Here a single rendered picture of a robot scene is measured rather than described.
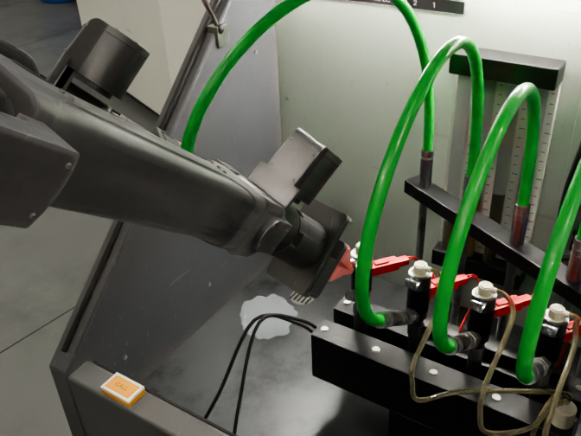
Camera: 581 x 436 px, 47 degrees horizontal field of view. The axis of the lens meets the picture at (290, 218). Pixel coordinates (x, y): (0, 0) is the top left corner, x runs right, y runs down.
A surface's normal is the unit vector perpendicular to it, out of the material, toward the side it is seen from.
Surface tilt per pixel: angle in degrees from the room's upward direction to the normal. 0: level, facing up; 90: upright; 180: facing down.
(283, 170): 47
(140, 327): 90
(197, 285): 90
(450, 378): 0
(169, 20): 90
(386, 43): 90
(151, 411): 0
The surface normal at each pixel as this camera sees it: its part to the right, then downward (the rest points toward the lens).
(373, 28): -0.54, 0.47
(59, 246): -0.04, -0.84
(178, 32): 0.58, 0.42
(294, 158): -0.22, -0.18
